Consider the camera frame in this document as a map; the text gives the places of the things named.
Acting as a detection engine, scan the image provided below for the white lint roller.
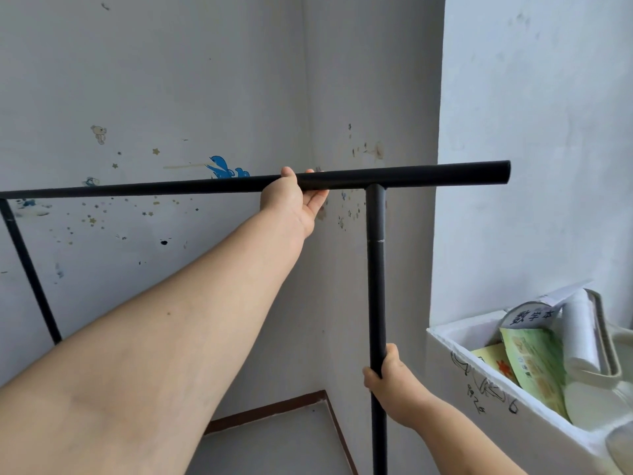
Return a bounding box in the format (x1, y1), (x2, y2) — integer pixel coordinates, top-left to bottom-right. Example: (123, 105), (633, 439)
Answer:
(561, 288), (624, 383)

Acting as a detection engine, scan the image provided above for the white foam box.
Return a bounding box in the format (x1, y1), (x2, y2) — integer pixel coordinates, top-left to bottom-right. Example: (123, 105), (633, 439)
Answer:
(426, 303), (633, 475)

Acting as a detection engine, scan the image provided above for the person's right forearm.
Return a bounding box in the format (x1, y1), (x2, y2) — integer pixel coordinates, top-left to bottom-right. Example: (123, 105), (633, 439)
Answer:
(411, 396), (529, 475)

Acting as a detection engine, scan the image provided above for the yellow book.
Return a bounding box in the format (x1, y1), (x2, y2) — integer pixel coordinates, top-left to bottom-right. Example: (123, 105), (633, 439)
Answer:
(470, 342), (521, 387)

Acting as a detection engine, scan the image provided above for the rolled white booklet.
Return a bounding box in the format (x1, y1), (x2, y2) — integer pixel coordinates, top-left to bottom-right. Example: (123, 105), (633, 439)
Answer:
(499, 279), (593, 333)

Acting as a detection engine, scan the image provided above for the person's left forearm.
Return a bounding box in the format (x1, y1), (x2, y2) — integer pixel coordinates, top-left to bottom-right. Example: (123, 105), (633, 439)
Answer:
(0, 208), (309, 475)

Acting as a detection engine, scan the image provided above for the black metal clothes rack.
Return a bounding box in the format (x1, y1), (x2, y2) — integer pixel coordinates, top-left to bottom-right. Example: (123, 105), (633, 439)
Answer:
(0, 160), (511, 475)

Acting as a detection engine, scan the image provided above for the group of star stickers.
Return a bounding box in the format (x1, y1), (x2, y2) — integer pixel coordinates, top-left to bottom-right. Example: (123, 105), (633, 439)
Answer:
(67, 146), (164, 231)

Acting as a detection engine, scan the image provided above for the person's right hand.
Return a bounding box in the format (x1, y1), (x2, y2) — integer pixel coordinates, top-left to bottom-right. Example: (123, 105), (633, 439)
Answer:
(363, 343), (436, 431)

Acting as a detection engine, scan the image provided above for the person's left hand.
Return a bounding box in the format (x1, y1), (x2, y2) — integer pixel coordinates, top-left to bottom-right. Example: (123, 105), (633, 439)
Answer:
(259, 166), (330, 239)

